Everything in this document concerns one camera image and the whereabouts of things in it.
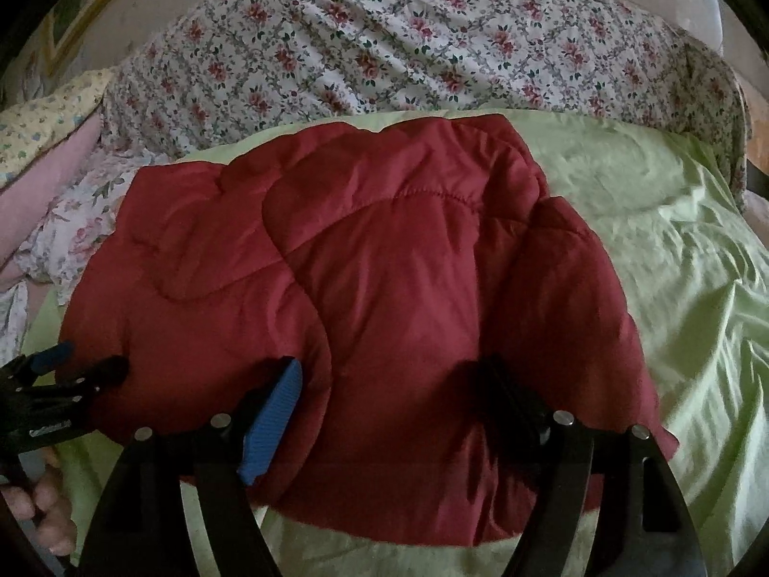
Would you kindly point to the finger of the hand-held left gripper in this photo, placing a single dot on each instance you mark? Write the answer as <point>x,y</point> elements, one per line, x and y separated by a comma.
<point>51,357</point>
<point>99,372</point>

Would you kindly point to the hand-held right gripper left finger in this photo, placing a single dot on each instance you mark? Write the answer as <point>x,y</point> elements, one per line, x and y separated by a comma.
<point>273,421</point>

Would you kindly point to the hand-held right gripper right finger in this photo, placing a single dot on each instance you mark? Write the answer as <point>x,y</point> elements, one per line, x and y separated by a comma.
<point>510,396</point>

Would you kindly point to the red puffer jacket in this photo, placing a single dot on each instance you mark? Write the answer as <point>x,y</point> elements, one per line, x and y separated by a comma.
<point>390,282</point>

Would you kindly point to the person's left hand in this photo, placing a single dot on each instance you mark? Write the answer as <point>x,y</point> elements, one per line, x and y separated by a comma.
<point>45,511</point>

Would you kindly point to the large flower print cloth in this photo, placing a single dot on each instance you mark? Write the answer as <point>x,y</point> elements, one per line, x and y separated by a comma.
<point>78,216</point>

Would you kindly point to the pink pillow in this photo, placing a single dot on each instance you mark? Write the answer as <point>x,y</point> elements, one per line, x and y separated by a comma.
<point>36,204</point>

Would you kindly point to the light green bed sheet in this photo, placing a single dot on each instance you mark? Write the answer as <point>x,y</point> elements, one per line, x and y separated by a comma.
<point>661,222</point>

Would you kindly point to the yellow flower print pillow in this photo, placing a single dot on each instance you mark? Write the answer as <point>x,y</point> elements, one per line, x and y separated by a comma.
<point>42,114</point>

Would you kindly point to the small rose print blanket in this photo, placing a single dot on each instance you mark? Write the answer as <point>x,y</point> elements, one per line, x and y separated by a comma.
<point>390,42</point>

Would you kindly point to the gold framed wall picture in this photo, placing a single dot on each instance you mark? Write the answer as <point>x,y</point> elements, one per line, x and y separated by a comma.
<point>90,6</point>

